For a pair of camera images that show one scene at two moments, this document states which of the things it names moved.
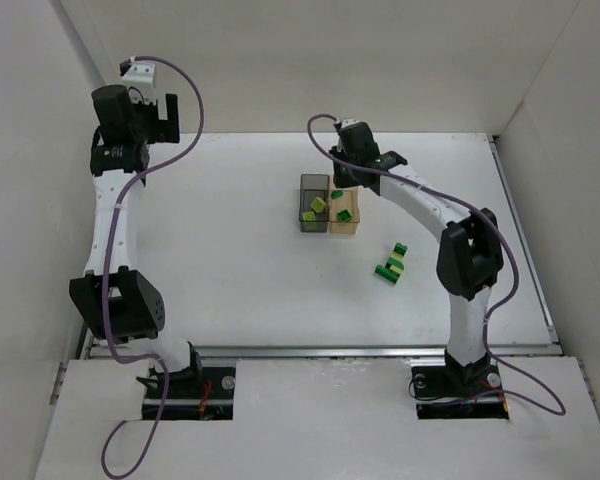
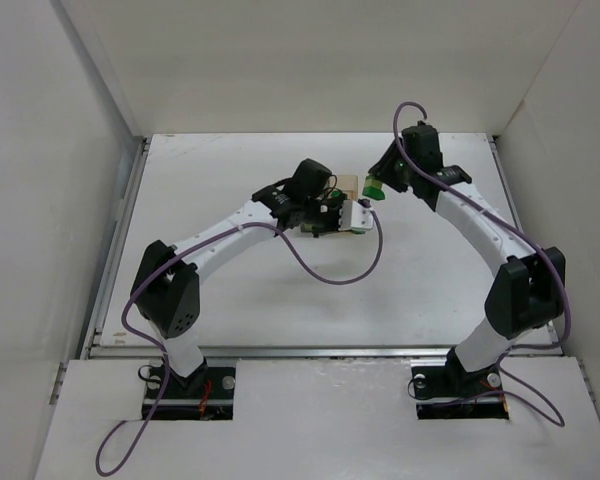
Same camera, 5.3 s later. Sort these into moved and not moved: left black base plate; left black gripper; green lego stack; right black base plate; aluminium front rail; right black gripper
Moved: left black gripper; right black gripper; green lego stack
Not moved: aluminium front rail; left black base plate; right black base plate
